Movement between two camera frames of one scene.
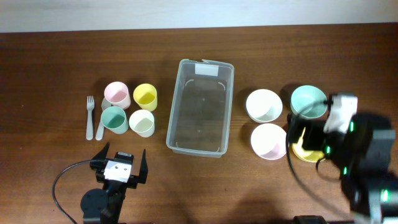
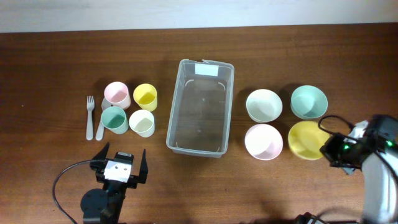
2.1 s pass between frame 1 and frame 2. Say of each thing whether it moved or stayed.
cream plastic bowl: stayed
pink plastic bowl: moved
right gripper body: moved
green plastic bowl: stayed
